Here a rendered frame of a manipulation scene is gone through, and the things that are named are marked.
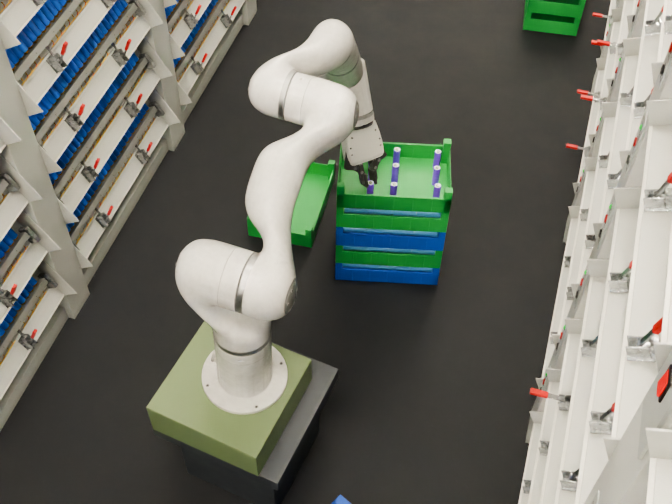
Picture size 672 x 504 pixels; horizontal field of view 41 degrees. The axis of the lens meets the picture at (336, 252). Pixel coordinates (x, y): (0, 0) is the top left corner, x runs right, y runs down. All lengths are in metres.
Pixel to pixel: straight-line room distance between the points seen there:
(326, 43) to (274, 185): 0.32
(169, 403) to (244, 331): 0.30
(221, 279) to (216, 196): 1.21
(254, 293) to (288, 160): 0.27
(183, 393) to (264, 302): 0.43
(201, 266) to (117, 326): 0.95
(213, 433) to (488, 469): 0.76
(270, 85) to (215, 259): 0.37
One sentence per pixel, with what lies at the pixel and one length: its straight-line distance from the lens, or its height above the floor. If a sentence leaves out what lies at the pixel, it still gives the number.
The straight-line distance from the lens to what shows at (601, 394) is 1.41.
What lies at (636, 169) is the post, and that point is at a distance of 1.59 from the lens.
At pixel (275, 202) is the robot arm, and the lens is 1.69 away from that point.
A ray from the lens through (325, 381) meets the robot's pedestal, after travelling 2.10.
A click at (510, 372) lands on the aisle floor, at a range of 2.49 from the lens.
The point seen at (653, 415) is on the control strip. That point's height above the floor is 1.33.
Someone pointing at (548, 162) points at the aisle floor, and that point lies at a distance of 3.02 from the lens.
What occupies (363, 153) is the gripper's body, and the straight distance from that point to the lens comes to 2.28.
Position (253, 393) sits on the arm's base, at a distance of 1.96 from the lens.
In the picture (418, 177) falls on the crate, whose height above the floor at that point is 0.32.
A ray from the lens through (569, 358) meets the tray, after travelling 1.92.
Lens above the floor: 2.09
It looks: 51 degrees down
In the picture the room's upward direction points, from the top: 1 degrees clockwise
